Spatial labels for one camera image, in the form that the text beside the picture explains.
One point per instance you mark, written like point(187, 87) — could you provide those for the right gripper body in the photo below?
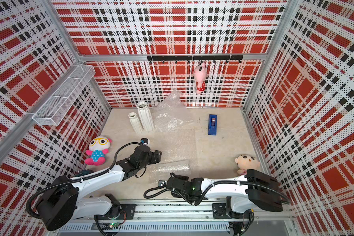
point(186, 196)

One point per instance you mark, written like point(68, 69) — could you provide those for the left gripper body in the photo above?
point(152, 158)

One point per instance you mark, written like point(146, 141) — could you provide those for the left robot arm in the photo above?
point(67, 199)

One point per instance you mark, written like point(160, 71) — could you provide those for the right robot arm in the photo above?
point(254, 189)

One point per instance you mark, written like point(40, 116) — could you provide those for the crumpled bubble wrap pile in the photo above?
point(171, 113)

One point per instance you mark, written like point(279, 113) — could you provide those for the short white ribbed vase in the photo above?
point(135, 123)

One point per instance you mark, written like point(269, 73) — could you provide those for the tall white ribbed vase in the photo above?
point(145, 116)

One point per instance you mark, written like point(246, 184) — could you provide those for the owl plush toy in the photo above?
point(97, 150)

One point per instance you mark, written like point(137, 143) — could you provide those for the doll head plush toy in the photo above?
point(246, 162)

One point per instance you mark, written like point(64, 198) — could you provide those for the teal alarm clock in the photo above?
point(85, 172)

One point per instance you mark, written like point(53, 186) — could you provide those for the blue box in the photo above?
point(212, 125)

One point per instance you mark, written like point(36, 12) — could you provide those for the pink hanging plush toy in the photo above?
point(200, 75)

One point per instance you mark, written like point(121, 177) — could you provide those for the metal base rail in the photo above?
point(149, 217)

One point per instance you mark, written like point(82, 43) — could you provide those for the clear wall shelf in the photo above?
point(55, 108)

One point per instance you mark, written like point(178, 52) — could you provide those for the black hook rail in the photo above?
point(196, 58)

